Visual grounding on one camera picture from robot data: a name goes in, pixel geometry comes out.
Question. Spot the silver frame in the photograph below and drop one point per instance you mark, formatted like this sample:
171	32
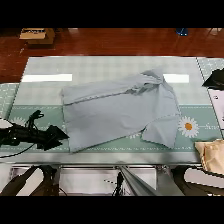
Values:
140	185

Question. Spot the light blue shirt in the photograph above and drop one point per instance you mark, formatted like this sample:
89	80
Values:
113	113

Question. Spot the blue object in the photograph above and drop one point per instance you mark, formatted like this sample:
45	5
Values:
182	31

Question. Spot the beige garment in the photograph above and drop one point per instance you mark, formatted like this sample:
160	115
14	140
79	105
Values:
211	156

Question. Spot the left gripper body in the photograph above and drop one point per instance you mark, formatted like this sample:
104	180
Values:
51	136

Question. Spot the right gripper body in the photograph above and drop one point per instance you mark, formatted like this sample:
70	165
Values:
216	79

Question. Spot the cardboard box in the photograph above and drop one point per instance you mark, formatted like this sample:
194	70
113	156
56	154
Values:
38	35

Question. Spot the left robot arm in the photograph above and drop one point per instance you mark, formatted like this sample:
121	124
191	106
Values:
20	134

